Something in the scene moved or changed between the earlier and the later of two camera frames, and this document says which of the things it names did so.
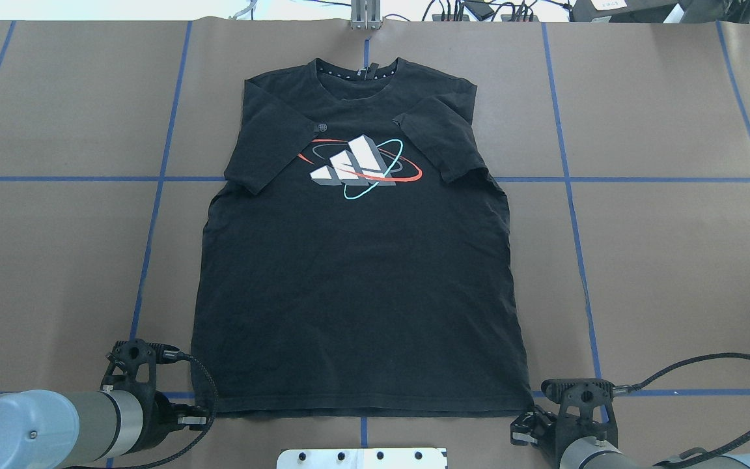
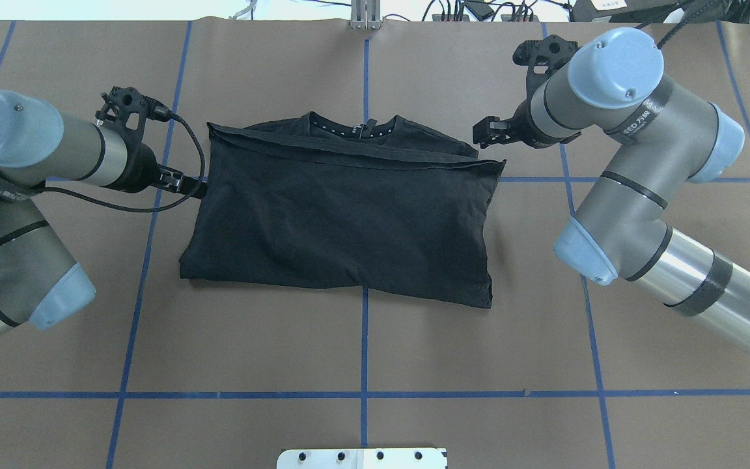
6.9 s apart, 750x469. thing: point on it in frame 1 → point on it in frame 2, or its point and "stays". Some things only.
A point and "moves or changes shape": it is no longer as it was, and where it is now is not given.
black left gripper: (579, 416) → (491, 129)
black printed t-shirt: (355, 258) moves or changes shape
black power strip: (504, 17) stays
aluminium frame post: (366, 14) stays
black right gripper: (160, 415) → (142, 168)
